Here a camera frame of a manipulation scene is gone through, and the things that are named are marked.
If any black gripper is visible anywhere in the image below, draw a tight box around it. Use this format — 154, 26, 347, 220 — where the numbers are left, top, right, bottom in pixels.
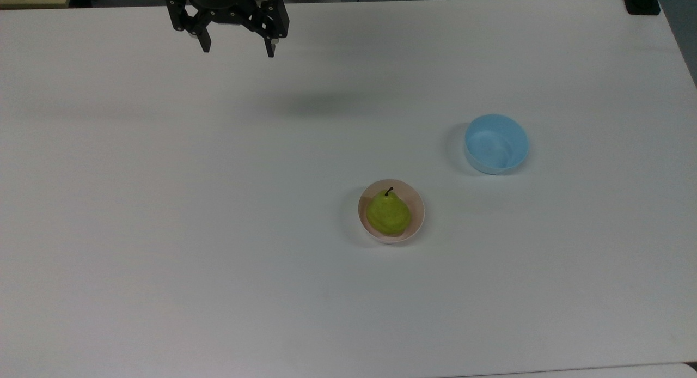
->
166, 0, 290, 58

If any green pear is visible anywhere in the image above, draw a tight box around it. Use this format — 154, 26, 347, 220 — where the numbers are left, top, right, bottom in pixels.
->
366, 186, 412, 237

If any pink bowl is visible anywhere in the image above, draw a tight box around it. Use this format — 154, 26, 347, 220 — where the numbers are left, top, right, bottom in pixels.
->
358, 179, 425, 244

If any light blue bowl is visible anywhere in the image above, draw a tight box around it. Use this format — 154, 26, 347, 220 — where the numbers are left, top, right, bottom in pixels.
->
464, 114, 530, 175

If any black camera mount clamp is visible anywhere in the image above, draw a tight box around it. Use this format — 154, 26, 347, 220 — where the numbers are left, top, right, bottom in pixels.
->
621, 0, 664, 15

